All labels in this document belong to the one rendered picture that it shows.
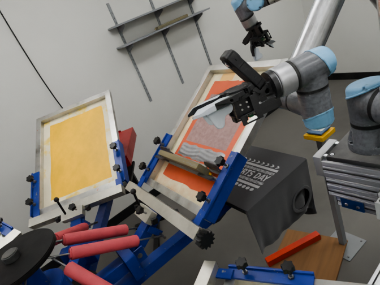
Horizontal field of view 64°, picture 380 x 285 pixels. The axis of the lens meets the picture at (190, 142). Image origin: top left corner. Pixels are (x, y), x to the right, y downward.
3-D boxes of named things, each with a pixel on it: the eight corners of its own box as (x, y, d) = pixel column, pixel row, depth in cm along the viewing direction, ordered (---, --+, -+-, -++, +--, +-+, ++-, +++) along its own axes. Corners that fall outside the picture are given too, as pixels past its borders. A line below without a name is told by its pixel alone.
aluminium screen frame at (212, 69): (213, 69, 183) (209, 65, 181) (293, 63, 135) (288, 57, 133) (147, 184, 171) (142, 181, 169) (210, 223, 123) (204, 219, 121)
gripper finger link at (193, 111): (195, 134, 72) (231, 119, 72) (185, 111, 71) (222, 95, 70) (194, 130, 75) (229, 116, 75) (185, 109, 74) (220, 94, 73)
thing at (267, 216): (306, 206, 184) (292, 156, 170) (318, 211, 177) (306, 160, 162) (255, 256, 165) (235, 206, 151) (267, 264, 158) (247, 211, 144)
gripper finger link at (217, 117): (206, 138, 65) (240, 120, 68) (195, 113, 63) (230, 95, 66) (200, 137, 68) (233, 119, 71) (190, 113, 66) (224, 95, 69)
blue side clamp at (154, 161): (175, 138, 177) (165, 132, 174) (179, 139, 173) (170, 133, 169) (149, 184, 173) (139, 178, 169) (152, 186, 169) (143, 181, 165)
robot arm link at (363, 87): (369, 106, 106) (365, 69, 101) (405, 115, 94) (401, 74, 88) (341, 121, 105) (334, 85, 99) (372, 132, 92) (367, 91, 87)
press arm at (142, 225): (156, 210, 146) (149, 207, 143) (163, 215, 141) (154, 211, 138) (138, 244, 143) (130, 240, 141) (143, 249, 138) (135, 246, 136)
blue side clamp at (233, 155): (240, 157, 132) (229, 149, 128) (247, 159, 128) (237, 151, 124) (207, 219, 127) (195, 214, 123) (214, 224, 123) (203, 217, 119)
